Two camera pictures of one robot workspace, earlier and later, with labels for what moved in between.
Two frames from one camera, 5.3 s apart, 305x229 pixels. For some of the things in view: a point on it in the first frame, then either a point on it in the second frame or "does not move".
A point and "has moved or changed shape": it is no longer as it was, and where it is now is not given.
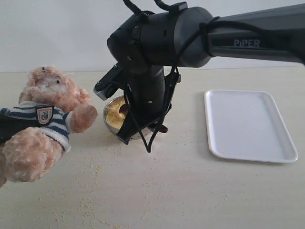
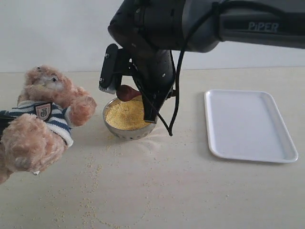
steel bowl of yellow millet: (114, 119) does not move
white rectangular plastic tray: (248, 125) does not move
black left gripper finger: (10, 125) → (5, 119)
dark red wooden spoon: (124, 109) → (125, 93)
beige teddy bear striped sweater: (58, 106) has moved or changed shape
